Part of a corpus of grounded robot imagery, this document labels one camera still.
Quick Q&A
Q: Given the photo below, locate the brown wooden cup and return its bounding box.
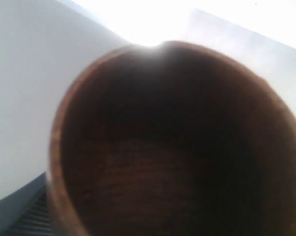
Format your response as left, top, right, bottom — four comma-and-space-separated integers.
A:
46, 41, 296, 236

